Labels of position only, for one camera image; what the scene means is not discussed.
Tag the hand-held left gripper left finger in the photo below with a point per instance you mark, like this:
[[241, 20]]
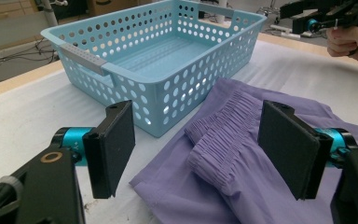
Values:
[[112, 149]]

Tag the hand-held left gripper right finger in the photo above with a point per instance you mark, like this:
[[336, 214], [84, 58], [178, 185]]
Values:
[[287, 146]]

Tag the grey metal stand pole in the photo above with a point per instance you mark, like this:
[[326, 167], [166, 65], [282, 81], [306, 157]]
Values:
[[49, 12]]

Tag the purple pants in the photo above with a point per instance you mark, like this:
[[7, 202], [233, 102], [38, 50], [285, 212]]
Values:
[[230, 174]]

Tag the light blue perforated plastic basket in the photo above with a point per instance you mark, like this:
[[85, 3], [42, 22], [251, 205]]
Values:
[[155, 59]]

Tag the brown cardboard box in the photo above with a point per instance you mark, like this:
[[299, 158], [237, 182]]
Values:
[[112, 6]]

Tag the white power strip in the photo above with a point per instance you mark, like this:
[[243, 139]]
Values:
[[284, 31]]

